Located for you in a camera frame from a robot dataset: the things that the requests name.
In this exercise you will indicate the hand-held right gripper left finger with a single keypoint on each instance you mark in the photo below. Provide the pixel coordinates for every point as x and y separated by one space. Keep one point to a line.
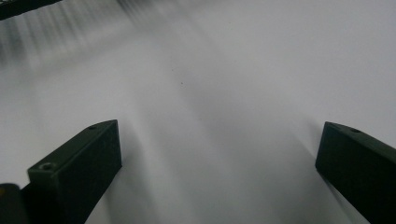
77 168

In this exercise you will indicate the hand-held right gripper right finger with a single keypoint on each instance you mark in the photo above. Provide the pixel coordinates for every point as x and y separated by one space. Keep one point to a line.
358 165

